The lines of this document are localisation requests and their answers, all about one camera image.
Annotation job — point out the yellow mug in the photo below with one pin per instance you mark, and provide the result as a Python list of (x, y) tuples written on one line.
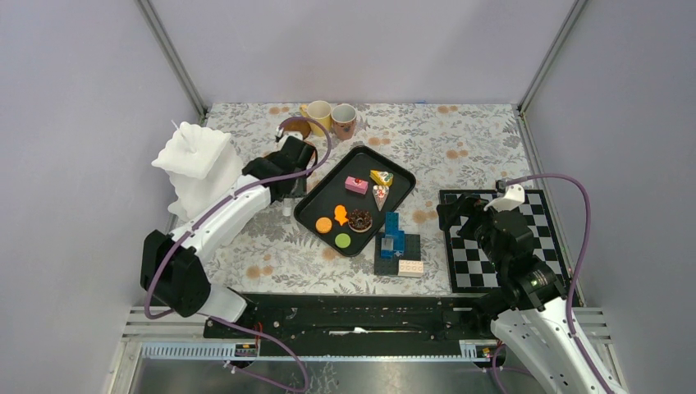
[(320, 111)]

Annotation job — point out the orange fish biscuit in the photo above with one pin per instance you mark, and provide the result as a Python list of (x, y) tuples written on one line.
[(340, 214)]

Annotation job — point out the black serving tray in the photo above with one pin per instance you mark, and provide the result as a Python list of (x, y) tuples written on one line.
[(330, 191)]

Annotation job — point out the chocolate sprinkle donut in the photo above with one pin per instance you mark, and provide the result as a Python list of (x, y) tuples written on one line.
[(360, 220)]

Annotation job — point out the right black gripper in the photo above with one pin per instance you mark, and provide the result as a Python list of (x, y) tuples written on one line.
[(471, 207)]

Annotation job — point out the orange round biscuit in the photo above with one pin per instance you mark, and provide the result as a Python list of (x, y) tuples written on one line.
[(323, 225)]

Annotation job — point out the black lego baseplate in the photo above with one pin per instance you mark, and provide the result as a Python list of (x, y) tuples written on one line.
[(390, 267)]

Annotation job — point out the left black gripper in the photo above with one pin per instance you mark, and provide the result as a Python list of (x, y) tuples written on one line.
[(272, 158)]

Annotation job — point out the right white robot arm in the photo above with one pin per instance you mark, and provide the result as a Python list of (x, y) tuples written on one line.
[(530, 310)]

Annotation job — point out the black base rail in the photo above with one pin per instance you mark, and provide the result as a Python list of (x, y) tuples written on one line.
[(359, 325)]

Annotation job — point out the white tiered dessert stand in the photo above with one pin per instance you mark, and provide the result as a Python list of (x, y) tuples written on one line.
[(202, 165)]

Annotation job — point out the yellow cake slice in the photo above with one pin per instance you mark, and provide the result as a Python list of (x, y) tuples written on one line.
[(381, 178)]

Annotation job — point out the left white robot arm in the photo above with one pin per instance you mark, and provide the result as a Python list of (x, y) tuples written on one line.
[(172, 269)]

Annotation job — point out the pink square cake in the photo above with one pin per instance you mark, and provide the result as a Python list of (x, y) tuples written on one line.
[(356, 185)]

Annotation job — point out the pink patterned mug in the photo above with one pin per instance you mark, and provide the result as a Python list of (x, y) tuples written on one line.
[(344, 118)]

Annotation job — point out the green round cookie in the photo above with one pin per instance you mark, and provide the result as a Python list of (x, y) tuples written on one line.
[(342, 240)]

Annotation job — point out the blue lego block stack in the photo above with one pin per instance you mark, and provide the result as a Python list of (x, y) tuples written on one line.
[(392, 243)]

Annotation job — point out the beige lego brick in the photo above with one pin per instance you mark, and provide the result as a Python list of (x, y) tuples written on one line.
[(410, 268)]

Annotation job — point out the white strawberry cake slice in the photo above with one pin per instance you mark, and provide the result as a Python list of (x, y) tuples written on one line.
[(380, 194)]

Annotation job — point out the dark brown round coaster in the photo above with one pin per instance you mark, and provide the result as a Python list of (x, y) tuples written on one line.
[(297, 126)]

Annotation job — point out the silver tongs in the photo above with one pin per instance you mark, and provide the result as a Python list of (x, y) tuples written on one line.
[(299, 191)]

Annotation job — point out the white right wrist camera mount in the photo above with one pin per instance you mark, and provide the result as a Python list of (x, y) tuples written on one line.
[(512, 198)]

